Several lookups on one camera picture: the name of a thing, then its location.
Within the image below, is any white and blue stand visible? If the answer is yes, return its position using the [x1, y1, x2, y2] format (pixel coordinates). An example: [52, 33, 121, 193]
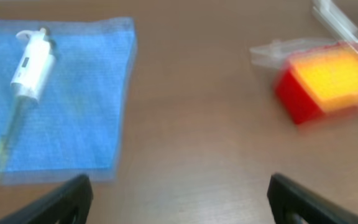
[310, 0, 358, 52]

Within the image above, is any blue cloth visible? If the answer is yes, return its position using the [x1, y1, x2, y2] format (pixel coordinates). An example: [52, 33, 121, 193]
[0, 17, 138, 187]

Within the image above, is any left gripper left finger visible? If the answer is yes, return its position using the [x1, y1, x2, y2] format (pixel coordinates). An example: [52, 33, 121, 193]
[0, 174, 94, 224]

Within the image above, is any red and yellow tip box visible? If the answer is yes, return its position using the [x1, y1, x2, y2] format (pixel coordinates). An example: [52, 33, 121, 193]
[249, 37, 358, 126]

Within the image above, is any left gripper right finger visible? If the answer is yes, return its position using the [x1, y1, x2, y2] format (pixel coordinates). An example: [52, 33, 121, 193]
[266, 172, 358, 224]

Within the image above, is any white pipette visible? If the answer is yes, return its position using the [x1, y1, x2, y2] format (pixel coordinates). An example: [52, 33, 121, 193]
[0, 27, 58, 185]

